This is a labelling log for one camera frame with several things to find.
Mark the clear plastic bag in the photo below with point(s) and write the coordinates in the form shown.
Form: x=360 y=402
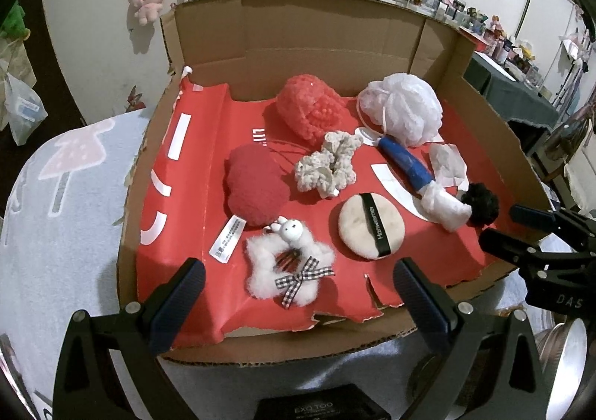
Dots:
x=23 y=110

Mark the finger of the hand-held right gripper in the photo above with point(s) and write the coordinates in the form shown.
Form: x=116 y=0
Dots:
x=507 y=245
x=540 y=215

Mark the black scrunchie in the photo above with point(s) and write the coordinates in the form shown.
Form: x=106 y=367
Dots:
x=482 y=203

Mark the white wardrobe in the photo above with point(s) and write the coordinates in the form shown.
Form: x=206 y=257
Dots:
x=549 y=28

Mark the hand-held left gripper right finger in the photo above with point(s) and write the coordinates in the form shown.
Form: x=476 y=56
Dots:
x=419 y=303

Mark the red heart plush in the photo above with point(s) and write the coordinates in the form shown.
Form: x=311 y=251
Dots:
x=256 y=187

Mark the cardboard box with red lining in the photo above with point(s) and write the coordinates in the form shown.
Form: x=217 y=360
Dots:
x=209 y=52

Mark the white bath pouf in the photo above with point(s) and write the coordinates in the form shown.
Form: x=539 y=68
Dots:
x=405 y=108

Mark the beige crochet scrunchie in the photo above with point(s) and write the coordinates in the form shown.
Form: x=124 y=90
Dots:
x=321 y=168

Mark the green plush toy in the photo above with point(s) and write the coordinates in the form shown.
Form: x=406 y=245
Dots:
x=11 y=19

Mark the beige powder puff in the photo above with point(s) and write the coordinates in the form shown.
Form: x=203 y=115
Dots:
x=361 y=224

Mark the blue roll with white wrap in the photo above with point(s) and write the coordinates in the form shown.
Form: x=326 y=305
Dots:
x=405 y=161

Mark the row of cosmetic bottles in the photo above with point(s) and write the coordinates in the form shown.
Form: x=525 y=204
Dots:
x=493 y=33

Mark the patterned tin box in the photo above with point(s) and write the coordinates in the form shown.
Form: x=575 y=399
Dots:
x=321 y=406

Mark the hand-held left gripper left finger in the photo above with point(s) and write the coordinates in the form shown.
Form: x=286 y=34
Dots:
x=177 y=303

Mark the white tissue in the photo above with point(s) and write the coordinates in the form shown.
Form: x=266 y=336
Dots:
x=447 y=164

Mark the coral red chenille scrunchie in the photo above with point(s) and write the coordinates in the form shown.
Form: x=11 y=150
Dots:
x=307 y=108

